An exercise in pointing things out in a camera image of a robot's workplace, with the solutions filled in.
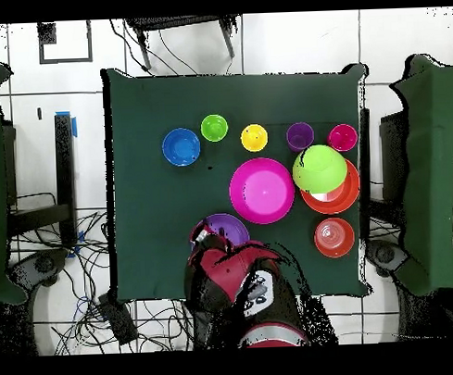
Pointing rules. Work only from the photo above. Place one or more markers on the green bowl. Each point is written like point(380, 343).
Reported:
point(318, 169)

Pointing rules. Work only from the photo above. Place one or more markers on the black metal frame beam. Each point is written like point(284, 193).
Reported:
point(64, 163)

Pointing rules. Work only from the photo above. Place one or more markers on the purple cup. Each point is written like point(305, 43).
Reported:
point(300, 136)

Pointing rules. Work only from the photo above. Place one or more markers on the small orange bowl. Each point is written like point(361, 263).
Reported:
point(334, 238)

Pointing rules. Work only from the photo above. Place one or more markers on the black stool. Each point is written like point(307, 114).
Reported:
point(176, 22)

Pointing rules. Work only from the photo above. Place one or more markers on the blue tape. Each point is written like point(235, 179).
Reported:
point(74, 126)

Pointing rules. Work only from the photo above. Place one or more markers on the yellow cup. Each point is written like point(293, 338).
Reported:
point(254, 138)

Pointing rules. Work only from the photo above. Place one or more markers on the blue bowl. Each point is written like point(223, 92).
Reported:
point(181, 147)

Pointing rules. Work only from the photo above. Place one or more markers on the purple bowl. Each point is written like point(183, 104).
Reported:
point(231, 228)

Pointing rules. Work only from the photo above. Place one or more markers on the large pink bowl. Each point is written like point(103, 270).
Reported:
point(262, 191)

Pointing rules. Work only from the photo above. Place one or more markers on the dark green tablecloth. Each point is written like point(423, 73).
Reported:
point(208, 95)

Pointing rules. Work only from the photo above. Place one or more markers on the black power box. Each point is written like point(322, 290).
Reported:
point(118, 321)

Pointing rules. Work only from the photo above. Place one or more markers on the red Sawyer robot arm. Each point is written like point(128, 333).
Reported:
point(229, 272)

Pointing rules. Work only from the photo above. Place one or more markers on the black metal post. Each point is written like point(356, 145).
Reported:
point(365, 153)

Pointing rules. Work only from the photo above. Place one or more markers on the pink cup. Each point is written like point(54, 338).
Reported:
point(342, 138)

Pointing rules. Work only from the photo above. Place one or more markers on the green cup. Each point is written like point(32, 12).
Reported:
point(214, 128)

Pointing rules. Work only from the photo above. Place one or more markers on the large orange bowl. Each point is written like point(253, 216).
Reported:
point(351, 198)

